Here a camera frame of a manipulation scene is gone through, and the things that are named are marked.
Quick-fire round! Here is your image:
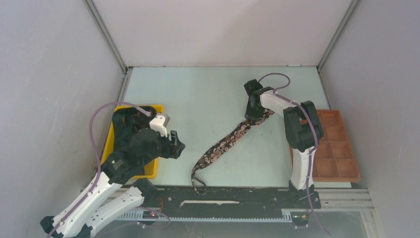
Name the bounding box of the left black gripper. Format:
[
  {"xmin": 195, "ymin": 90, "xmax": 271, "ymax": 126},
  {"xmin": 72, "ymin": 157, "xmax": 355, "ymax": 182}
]
[{"xmin": 141, "ymin": 128, "xmax": 185, "ymax": 166}]

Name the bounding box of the pink rose floral tie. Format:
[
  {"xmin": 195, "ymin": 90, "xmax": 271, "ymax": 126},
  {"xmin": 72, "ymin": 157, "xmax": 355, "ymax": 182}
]
[{"xmin": 191, "ymin": 109, "xmax": 274, "ymax": 196}]

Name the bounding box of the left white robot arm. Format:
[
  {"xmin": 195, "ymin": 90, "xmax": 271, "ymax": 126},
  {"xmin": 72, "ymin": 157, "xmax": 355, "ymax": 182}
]
[{"xmin": 40, "ymin": 128, "xmax": 186, "ymax": 238}]

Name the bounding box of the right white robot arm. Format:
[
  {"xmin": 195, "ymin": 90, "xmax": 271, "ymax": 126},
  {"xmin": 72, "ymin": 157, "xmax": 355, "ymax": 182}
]
[{"xmin": 244, "ymin": 81, "xmax": 323, "ymax": 207}]

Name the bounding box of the pile of dark ties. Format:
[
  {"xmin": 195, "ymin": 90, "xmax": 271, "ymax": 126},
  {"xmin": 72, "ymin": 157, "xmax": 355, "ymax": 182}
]
[{"xmin": 112, "ymin": 106, "xmax": 157, "ymax": 151}]

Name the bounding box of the brown compartment tray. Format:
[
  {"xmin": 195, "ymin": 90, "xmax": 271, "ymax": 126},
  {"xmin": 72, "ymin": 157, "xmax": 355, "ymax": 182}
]
[{"xmin": 288, "ymin": 109, "xmax": 362, "ymax": 183}]

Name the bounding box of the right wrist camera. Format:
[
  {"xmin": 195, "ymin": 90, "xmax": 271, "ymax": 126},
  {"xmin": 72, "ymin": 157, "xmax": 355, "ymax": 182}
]
[{"xmin": 244, "ymin": 79, "xmax": 263, "ymax": 97}]

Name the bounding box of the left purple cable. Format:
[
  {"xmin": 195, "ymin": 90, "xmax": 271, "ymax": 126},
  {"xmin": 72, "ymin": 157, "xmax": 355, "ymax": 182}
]
[{"xmin": 46, "ymin": 101, "xmax": 171, "ymax": 238}]

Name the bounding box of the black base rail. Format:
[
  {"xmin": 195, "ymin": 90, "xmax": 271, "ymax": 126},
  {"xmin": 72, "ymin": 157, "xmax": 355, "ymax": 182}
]
[{"xmin": 143, "ymin": 185, "xmax": 321, "ymax": 220}]

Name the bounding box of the white slotted cable duct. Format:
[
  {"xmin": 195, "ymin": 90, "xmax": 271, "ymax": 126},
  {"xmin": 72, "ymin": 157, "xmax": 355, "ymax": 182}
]
[{"xmin": 114, "ymin": 210, "xmax": 293, "ymax": 223}]

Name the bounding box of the aluminium frame rail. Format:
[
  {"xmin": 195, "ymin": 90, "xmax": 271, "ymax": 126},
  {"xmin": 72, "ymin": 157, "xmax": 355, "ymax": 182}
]
[{"xmin": 76, "ymin": 187, "xmax": 375, "ymax": 213}]

